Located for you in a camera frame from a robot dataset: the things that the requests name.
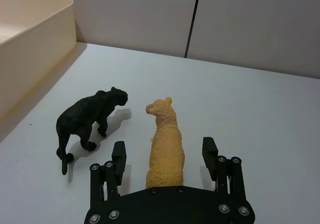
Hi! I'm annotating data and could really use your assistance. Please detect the black panther toy figure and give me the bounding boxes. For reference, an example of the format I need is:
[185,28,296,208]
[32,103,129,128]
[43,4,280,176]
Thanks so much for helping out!
[55,86,129,176]

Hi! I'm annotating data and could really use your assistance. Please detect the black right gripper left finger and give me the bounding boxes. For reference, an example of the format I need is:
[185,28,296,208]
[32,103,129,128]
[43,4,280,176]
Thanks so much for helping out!
[89,140,127,207]

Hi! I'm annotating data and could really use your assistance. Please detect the yellow alpaca toy figure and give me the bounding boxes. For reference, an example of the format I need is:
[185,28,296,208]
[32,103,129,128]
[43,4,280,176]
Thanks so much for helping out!
[144,96,186,189]

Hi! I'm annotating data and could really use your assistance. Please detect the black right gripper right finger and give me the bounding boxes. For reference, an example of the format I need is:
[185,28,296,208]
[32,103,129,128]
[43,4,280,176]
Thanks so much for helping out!
[200,136,249,202]

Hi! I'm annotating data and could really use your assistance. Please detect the cream plastic bin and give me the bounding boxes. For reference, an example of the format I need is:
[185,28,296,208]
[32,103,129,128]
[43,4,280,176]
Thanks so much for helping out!
[0,0,77,144]

